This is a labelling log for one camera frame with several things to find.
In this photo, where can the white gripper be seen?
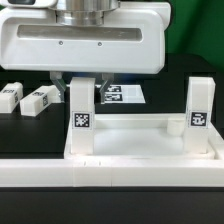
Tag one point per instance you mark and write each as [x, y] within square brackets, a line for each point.
[128, 39]

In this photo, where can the white L-shaped obstacle fence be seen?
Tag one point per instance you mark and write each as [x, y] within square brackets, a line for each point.
[100, 171]

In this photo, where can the white desk top tray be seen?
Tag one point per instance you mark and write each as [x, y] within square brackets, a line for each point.
[149, 136]

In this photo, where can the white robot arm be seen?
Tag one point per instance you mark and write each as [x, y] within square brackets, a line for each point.
[85, 10]

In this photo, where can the white base marker plate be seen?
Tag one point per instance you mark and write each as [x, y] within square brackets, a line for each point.
[130, 94]

